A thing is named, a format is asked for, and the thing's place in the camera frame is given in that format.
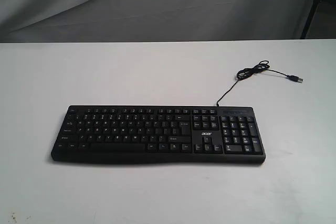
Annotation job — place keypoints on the black Acer keyboard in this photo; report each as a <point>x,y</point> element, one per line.
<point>139,134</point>

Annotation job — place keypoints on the grey backdrop cloth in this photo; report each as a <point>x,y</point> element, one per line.
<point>151,20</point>

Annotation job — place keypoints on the dark metal frame post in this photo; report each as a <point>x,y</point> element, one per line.
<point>320,23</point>

